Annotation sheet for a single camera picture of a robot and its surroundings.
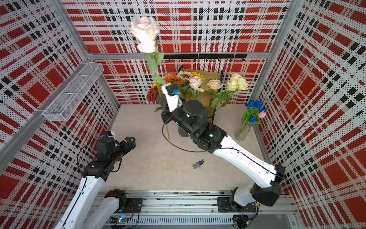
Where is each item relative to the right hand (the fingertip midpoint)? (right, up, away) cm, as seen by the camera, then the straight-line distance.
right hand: (164, 96), depth 54 cm
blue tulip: (+48, -1, +25) cm, 54 cm away
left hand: (-23, -22, +25) cm, 40 cm away
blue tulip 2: (+45, -1, +26) cm, 52 cm away
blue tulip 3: (+50, -4, +22) cm, 55 cm away
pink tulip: (+48, -6, +20) cm, 52 cm away
